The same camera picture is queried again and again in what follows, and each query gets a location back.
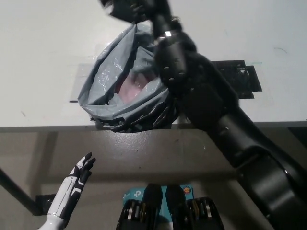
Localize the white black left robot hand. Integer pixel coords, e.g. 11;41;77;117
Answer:
47;152;96;218

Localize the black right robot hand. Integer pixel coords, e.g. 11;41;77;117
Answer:
98;0;172;24

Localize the grey black plastic bag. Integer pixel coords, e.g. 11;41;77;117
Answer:
78;23;179;133

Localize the black tape square marker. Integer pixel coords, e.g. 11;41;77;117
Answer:
211;59;262;99

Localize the pink soft packet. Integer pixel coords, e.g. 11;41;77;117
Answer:
119;71;160;101

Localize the black table leg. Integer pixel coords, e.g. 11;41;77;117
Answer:
0;167;37;214

